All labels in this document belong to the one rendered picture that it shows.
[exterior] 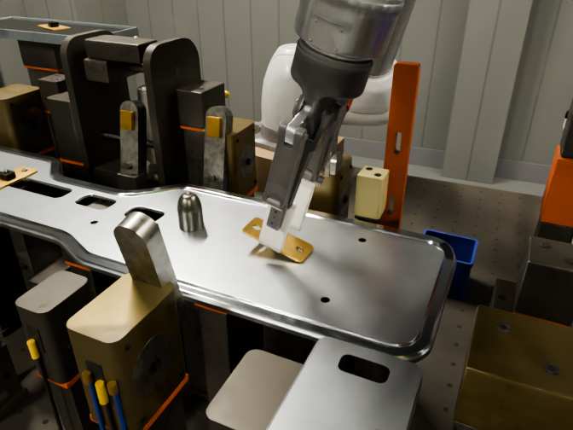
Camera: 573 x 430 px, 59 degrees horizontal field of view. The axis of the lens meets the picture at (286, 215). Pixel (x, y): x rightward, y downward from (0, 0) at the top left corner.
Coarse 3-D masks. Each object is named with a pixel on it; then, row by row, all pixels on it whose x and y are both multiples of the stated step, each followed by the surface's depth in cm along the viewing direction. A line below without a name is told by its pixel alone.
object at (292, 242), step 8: (248, 224) 62; (256, 224) 62; (248, 232) 61; (256, 232) 61; (256, 240) 60; (288, 240) 61; (296, 240) 62; (288, 248) 60; (304, 248) 61; (312, 248) 61; (288, 256) 59; (296, 256) 59; (304, 256) 60
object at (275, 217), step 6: (270, 198) 52; (270, 204) 52; (276, 204) 52; (270, 210) 54; (276, 210) 54; (270, 216) 55; (276, 216) 54; (282, 216) 55; (270, 222) 55; (276, 222) 55; (276, 228) 55
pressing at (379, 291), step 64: (0, 192) 75; (128, 192) 74; (192, 256) 60; (256, 256) 60; (320, 256) 60; (384, 256) 60; (448, 256) 61; (256, 320) 52; (320, 320) 50; (384, 320) 50
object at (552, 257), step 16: (544, 240) 48; (528, 256) 46; (544, 256) 46; (560, 256) 46; (528, 272) 46; (544, 272) 45; (560, 272) 44; (528, 288) 46; (544, 288) 46; (560, 288) 45; (528, 304) 47; (544, 304) 46; (560, 304) 46; (544, 320) 47; (560, 320) 46
